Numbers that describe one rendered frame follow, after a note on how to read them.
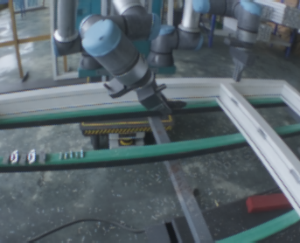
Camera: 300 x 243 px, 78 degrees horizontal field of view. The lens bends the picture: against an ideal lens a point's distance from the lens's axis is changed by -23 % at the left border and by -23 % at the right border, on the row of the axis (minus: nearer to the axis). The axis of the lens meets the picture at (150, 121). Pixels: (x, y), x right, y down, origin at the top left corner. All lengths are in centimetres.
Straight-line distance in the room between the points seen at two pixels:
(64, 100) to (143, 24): 38
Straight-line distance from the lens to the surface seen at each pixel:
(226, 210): 91
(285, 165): 68
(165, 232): 84
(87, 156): 64
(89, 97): 81
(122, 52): 51
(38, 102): 83
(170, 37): 148
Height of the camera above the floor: 131
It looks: 37 degrees down
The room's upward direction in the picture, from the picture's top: 5 degrees clockwise
